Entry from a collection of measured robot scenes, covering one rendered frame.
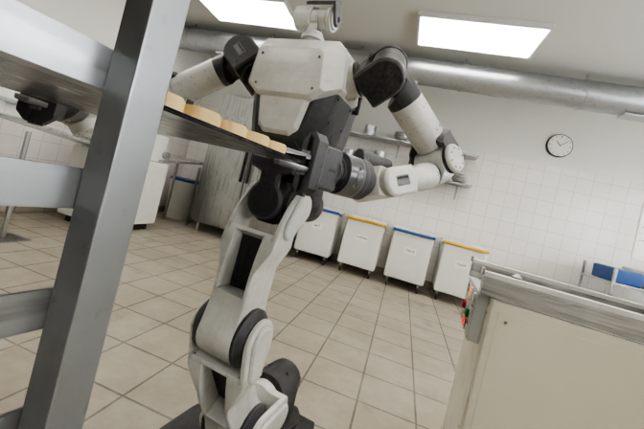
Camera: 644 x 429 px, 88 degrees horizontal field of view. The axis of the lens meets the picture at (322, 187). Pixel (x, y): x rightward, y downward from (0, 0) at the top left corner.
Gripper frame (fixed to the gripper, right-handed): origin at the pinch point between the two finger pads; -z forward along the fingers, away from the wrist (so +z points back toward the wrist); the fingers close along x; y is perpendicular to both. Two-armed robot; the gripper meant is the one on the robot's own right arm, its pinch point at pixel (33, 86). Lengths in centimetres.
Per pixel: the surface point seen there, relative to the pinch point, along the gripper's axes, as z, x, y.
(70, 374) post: -45, -23, 23
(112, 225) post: -45, -12, 23
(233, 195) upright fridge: 408, -35, 93
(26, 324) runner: -44, -20, 20
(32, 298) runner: -44, -18, 20
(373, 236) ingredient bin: 311, -40, 270
